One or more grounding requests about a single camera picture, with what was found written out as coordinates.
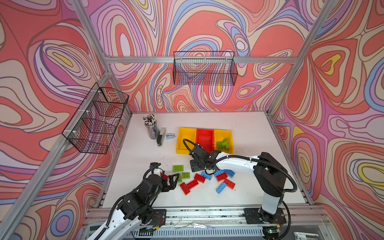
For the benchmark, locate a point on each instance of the red brick far left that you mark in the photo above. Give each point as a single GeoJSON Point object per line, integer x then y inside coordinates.
{"type": "Point", "coordinates": [164, 176]}

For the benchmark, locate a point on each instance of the red brick on side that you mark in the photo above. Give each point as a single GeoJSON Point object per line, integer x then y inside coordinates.
{"type": "Point", "coordinates": [199, 178]}

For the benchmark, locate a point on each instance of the green long brick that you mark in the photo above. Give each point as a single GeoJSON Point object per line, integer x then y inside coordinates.
{"type": "Point", "coordinates": [178, 168]}

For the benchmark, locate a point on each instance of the small blue stapler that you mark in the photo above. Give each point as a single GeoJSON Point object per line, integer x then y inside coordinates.
{"type": "Point", "coordinates": [170, 136]}

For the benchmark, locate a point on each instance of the white device bottom right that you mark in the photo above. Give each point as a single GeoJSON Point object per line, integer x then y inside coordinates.
{"type": "Point", "coordinates": [305, 236]}

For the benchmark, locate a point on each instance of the red brick centre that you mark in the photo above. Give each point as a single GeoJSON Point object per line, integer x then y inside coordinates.
{"type": "Point", "coordinates": [221, 177]}

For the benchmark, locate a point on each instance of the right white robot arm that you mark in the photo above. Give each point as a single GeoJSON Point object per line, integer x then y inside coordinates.
{"type": "Point", "coordinates": [272, 177]}

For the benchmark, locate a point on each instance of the red studded brick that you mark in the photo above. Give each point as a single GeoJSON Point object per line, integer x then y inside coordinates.
{"type": "Point", "coordinates": [229, 184]}

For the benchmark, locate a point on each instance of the left wire basket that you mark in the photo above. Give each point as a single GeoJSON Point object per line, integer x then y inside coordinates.
{"type": "Point", "coordinates": [100, 114]}

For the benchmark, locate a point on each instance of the right yellow bin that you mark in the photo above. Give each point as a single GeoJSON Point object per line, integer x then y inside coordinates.
{"type": "Point", "coordinates": [220, 135]}

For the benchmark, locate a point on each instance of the red long brick diagonal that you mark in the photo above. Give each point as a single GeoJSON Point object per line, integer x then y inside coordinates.
{"type": "Point", "coordinates": [192, 184]}

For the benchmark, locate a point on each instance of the grey stapler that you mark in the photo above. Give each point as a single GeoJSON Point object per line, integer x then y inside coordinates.
{"type": "Point", "coordinates": [161, 137]}

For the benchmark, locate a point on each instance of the blue brick bottom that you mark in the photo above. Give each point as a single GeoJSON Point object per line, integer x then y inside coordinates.
{"type": "Point", "coordinates": [221, 188]}

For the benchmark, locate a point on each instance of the cup of pencils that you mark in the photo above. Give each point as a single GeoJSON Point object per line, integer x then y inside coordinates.
{"type": "Point", "coordinates": [150, 122]}

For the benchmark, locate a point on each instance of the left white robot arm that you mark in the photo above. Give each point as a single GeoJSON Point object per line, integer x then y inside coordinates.
{"type": "Point", "coordinates": [136, 207]}

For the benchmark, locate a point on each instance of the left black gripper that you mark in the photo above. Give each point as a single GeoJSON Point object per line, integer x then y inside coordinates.
{"type": "Point", "coordinates": [172, 184]}

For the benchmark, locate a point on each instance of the red middle bin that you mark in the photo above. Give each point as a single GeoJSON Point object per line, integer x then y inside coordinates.
{"type": "Point", "coordinates": [205, 138]}

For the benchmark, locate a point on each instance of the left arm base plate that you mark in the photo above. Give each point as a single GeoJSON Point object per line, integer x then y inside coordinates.
{"type": "Point", "coordinates": [156, 217]}

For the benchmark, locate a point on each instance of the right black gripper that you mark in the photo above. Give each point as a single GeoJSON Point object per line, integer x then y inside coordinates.
{"type": "Point", "coordinates": [194, 167]}

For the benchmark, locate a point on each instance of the wire basket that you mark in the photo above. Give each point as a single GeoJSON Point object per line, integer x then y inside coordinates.
{"type": "Point", "coordinates": [100, 114]}
{"type": "Point", "coordinates": [204, 68]}

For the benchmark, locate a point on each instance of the green brick square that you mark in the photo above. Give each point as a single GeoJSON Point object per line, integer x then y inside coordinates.
{"type": "Point", "coordinates": [185, 175]}

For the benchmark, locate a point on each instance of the back wire basket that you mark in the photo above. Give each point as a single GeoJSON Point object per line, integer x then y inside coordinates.
{"type": "Point", "coordinates": [204, 68]}

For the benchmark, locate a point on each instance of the red long brick bottom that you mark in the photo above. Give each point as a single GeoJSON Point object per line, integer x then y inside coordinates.
{"type": "Point", "coordinates": [185, 188]}

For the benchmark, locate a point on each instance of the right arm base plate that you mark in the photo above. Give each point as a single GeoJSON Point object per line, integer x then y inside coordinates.
{"type": "Point", "coordinates": [259, 216]}

